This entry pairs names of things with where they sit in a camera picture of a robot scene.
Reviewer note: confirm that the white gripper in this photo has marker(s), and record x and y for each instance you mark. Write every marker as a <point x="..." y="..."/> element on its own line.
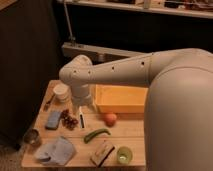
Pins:
<point x="78" y="102"/>

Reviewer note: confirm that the light blue towel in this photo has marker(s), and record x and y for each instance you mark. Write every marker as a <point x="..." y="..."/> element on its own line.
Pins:
<point x="56" y="152"/>

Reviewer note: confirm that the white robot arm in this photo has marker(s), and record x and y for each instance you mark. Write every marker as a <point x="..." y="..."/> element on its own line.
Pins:
<point x="178" y="116"/>

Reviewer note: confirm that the yellow plastic tray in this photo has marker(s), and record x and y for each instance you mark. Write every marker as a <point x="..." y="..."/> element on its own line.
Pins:
<point x="120" y="99"/>

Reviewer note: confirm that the white paper cup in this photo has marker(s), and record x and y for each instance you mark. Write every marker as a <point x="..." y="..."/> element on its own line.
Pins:
<point x="61" y="92"/>

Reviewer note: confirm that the brown grape bunch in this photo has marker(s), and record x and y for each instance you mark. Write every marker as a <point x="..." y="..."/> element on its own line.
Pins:
<point x="68" y="121"/>

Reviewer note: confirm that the blue sponge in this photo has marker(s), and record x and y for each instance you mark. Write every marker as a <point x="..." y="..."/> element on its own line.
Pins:
<point x="53" y="120"/>

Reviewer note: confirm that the orange fruit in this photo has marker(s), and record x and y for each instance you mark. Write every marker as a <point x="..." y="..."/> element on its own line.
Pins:
<point x="110" y="119"/>

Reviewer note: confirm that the green pepper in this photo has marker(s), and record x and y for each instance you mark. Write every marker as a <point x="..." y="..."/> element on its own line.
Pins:
<point x="95" y="133"/>

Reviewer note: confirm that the wooden scrub brush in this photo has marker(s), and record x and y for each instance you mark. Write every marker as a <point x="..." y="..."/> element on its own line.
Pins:
<point x="102" y="152"/>

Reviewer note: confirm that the metal cup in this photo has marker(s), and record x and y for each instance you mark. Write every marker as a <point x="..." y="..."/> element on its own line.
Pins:
<point x="32" y="138"/>

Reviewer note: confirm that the green small cup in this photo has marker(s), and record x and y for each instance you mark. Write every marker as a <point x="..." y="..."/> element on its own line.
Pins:
<point x="124" y="155"/>

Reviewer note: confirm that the grey metal shelf rail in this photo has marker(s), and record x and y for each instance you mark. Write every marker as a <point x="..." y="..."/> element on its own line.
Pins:
<point x="96" y="53"/>

